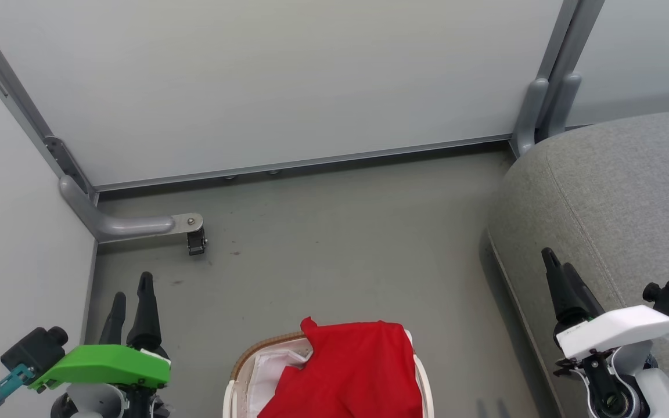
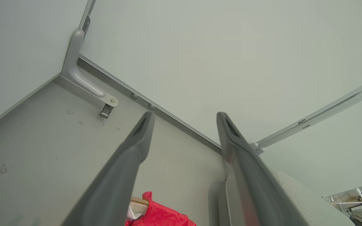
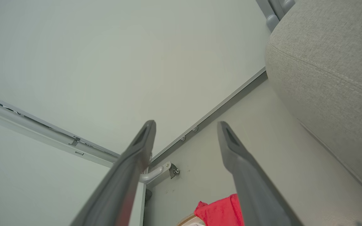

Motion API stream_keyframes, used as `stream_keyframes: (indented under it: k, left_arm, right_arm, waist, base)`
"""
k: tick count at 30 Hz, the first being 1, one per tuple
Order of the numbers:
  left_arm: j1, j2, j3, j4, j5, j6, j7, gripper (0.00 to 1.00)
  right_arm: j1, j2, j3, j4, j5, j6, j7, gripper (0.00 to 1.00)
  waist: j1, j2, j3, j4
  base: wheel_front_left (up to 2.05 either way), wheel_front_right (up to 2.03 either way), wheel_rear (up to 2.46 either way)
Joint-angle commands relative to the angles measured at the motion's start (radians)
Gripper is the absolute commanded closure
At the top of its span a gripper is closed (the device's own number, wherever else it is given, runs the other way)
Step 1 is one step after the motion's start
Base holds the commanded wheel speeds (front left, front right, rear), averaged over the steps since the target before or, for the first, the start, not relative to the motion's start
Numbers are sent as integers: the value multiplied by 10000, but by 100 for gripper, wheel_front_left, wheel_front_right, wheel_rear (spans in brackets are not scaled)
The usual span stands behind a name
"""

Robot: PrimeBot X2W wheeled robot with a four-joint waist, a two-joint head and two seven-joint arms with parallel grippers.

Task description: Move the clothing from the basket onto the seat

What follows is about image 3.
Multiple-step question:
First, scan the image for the grey partition support leg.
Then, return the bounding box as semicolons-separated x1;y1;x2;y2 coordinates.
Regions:
140;161;173;188

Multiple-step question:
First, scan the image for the grey partition post with braces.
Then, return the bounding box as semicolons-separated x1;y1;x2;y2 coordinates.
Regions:
256;0;296;32

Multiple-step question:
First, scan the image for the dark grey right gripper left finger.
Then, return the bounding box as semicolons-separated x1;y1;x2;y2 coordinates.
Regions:
69;120;156;226

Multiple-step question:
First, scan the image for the grey partition bottom rail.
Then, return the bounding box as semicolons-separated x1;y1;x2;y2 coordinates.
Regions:
150;67;268;170

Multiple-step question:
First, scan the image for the grey fabric sofa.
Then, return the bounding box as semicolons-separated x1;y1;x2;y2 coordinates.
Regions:
265;0;362;207

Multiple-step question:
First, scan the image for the white laundry basket brown rim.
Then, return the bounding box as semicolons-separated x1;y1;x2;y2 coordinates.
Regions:
177;213;200;226

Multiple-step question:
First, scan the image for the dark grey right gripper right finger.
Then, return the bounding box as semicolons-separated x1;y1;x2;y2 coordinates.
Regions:
217;121;304;226

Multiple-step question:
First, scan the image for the red and white garment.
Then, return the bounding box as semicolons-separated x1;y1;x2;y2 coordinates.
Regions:
194;194;245;226

